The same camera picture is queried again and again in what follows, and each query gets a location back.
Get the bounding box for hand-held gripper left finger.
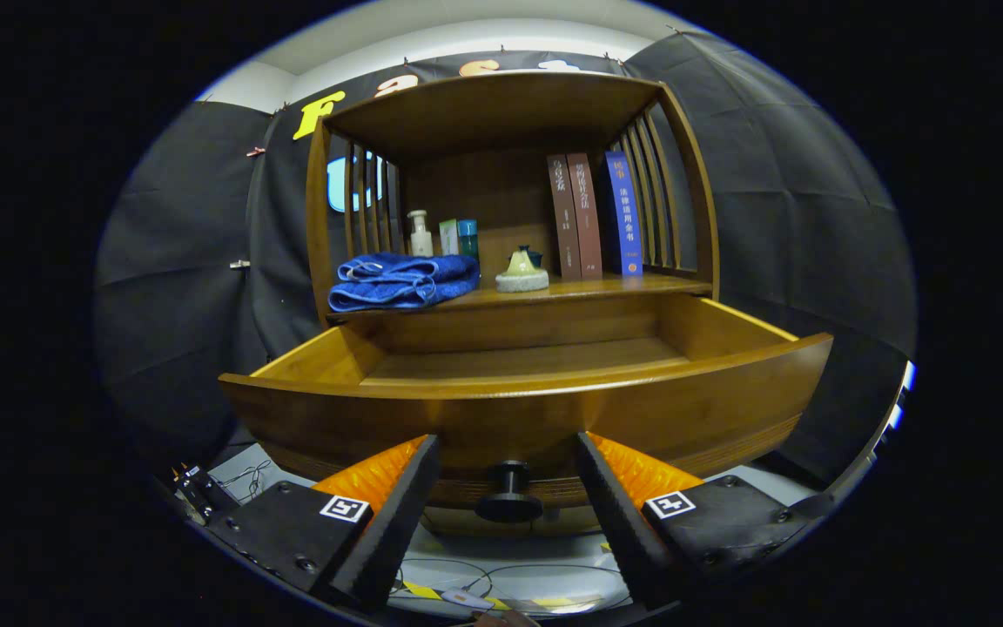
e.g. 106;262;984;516
205;434;441;610

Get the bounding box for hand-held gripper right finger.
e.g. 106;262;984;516
576;431;833;610

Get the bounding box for wooden drawer with black knob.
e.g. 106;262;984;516
219;294;835;523

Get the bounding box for pale yellow-green small item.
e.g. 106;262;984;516
495;246;550;293

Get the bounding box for wooden countertop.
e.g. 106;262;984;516
327;270;713;325

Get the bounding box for wooden cabinet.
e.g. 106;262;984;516
306;70;722;536

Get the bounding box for yellow and black floor tape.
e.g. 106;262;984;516
401;579;607;612

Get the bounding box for blue folded towel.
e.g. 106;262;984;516
327;253;481;313

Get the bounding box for white pump bottle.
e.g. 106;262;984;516
407;209;434;258

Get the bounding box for brown book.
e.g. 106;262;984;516
566;152;604;280
547;154;582;281

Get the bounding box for blue book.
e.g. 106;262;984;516
603;150;644;277

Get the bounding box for black backdrop cloth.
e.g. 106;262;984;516
92;30;919;489

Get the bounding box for black floor cable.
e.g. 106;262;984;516
393;557;633;610

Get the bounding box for tangle of thin cables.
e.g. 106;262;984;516
230;459;273;503

